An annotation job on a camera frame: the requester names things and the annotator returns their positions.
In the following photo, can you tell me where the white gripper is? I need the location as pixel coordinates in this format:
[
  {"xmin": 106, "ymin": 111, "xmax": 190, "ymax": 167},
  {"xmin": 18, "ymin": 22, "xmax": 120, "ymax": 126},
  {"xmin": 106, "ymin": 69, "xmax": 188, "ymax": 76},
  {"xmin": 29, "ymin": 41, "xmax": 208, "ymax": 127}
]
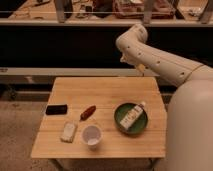
[{"xmin": 120, "ymin": 55, "xmax": 146, "ymax": 73}]

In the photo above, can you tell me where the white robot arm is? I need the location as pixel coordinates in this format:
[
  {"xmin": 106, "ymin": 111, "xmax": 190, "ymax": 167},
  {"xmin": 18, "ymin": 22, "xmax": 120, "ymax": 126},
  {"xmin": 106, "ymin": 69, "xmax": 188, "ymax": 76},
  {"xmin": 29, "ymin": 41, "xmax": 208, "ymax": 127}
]
[{"xmin": 116, "ymin": 24, "xmax": 213, "ymax": 171}]

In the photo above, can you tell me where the green bowl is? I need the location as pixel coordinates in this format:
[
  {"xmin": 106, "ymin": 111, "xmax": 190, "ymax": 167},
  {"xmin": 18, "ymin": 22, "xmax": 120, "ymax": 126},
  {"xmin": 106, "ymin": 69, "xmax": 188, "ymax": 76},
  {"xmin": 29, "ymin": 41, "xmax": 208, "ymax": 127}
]
[{"xmin": 114, "ymin": 103, "xmax": 148, "ymax": 136}]

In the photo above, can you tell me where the white bottle in bowl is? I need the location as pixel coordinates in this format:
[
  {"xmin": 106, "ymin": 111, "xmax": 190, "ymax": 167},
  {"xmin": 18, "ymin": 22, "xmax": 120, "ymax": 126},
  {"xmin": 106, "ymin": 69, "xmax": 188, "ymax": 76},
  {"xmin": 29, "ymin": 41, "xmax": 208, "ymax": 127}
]
[{"xmin": 120, "ymin": 101, "xmax": 146, "ymax": 130}]

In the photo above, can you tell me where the red sausage-like object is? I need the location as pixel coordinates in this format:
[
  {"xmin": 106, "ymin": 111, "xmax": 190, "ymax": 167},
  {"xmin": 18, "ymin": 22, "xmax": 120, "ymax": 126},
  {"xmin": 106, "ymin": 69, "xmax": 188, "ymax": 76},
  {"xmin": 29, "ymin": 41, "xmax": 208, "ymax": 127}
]
[{"xmin": 80, "ymin": 105, "xmax": 96, "ymax": 121}]

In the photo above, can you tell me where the light wooden table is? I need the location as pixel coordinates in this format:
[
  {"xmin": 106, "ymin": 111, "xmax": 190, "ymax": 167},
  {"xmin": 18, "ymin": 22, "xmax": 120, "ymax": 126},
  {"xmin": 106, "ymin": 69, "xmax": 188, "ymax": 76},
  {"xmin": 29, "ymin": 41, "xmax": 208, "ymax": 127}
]
[{"xmin": 31, "ymin": 77, "xmax": 167, "ymax": 159}]

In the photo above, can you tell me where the white paper cup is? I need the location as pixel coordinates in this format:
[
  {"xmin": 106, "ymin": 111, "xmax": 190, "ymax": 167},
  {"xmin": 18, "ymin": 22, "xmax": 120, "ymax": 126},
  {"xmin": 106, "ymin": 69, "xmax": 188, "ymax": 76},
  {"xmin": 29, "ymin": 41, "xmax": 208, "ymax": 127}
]
[{"xmin": 82, "ymin": 125, "xmax": 102, "ymax": 150}]

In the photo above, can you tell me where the wooden workbench shelf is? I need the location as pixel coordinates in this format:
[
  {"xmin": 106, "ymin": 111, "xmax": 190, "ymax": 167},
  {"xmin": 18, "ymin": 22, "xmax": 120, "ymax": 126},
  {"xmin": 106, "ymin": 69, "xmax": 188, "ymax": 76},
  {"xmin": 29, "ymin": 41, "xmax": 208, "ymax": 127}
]
[{"xmin": 0, "ymin": 0, "xmax": 213, "ymax": 27}]

